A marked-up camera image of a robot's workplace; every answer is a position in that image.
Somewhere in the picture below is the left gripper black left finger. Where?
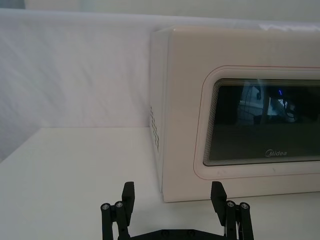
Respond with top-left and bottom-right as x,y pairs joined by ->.
99,181 -> 136,240

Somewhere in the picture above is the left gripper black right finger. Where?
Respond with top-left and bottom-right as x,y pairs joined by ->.
210,181 -> 255,240

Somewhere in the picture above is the white table cloth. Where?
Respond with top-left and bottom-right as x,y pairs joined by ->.
0,126 -> 320,240

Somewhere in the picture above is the cream microwave oven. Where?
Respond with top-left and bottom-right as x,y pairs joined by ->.
149,24 -> 320,204

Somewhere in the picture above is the white curtain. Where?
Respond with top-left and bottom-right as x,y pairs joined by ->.
0,7 -> 320,165

